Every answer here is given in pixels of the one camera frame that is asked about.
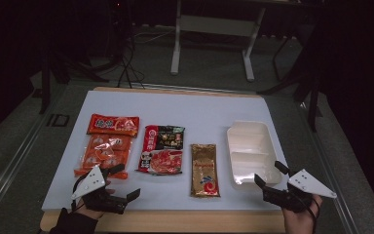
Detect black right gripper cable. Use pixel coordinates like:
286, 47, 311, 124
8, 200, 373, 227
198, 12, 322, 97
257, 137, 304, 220
303, 198, 319, 227

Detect white table mat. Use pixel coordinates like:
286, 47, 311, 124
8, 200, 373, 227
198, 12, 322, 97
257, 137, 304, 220
41, 90, 290, 212

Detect gold seasoning sachet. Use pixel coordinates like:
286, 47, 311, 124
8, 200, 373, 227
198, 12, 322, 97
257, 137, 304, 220
189, 143, 221, 199

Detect person's left hand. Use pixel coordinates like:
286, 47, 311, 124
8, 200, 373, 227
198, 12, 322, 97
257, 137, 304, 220
73, 179, 116, 220

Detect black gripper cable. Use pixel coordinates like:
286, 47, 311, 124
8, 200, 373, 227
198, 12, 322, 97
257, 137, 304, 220
303, 198, 319, 227
71, 175, 86, 211

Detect black floor bracket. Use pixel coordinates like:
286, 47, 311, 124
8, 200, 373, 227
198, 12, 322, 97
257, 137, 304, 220
46, 113, 70, 128

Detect person's right hand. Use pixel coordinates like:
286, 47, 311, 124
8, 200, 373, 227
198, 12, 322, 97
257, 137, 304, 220
281, 194, 323, 234

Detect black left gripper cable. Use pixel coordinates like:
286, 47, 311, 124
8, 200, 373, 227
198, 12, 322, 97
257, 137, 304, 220
71, 175, 86, 211

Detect aluminium rail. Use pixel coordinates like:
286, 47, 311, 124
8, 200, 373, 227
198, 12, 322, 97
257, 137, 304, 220
0, 106, 62, 222
296, 100, 361, 234

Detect red and black seasoning packet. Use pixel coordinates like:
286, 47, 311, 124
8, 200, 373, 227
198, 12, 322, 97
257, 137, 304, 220
136, 125, 186, 176

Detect black floor cables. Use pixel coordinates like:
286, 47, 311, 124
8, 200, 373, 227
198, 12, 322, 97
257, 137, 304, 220
116, 28, 145, 90

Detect black metal stand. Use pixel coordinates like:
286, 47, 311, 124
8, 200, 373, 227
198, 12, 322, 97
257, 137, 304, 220
257, 32, 324, 133
37, 45, 110, 115

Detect orange sachet multipack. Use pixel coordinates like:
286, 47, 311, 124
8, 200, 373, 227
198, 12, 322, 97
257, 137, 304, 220
73, 113, 140, 180

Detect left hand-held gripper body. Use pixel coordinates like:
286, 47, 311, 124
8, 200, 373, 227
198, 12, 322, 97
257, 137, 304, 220
70, 165, 129, 215

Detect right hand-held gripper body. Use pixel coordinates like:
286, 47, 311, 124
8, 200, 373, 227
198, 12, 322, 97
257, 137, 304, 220
262, 169, 338, 215

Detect white compartment tray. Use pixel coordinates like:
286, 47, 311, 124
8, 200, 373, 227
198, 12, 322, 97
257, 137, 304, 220
226, 121, 283, 191

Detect white metal desk frame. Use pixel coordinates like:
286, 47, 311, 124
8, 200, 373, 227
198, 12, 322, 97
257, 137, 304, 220
169, 0, 267, 82

